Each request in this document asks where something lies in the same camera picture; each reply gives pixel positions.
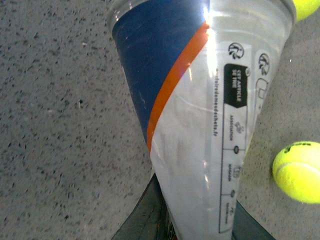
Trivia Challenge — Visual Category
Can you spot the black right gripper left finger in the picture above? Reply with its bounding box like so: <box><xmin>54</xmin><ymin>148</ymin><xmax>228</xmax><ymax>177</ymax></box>
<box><xmin>113</xmin><ymin>174</ymin><xmax>167</xmax><ymax>240</ymax></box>

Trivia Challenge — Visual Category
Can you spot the clear plastic tennis ball can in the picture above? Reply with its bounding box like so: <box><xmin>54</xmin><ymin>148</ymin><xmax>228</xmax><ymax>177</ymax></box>
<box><xmin>108</xmin><ymin>0</ymin><xmax>297</xmax><ymax>240</ymax></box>

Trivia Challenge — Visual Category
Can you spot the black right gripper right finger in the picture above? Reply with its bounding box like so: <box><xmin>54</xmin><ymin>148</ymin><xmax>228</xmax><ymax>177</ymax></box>
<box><xmin>232</xmin><ymin>201</ymin><xmax>275</xmax><ymax>240</ymax></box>

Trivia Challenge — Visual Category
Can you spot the yellow tennis ball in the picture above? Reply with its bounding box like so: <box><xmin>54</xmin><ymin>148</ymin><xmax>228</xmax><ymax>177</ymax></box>
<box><xmin>293</xmin><ymin>0</ymin><xmax>320</xmax><ymax>21</ymax></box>
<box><xmin>272</xmin><ymin>141</ymin><xmax>320</xmax><ymax>204</ymax></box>

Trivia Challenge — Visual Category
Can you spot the yellow tennis ball centre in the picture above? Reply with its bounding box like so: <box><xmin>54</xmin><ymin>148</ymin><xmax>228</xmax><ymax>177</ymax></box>
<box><xmin>293</xmin><ymin>0</ymin><xmax>320</xmax><ymax>21</ymax></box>

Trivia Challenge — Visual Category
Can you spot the yellow tennis ball right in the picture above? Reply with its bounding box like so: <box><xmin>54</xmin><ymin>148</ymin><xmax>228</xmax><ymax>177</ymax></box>
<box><xmin>272</xmin><ymin>141</ymin><xmax>320</xmax><ymax>204</ymax></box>

